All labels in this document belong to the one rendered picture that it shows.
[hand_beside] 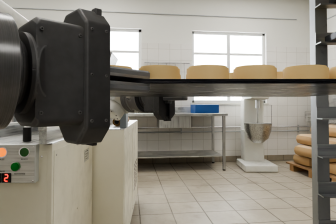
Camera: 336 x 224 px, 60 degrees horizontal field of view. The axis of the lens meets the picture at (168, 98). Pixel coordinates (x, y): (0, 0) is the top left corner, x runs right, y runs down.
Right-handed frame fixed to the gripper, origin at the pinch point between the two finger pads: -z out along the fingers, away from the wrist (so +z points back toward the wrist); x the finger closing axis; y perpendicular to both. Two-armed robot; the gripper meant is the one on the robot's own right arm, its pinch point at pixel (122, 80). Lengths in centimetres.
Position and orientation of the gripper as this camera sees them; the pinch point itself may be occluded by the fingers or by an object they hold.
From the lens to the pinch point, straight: 30.4
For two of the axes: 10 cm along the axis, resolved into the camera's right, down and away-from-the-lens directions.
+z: -7.2, -0.2, -6.9
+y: -6.9, 0.3, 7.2
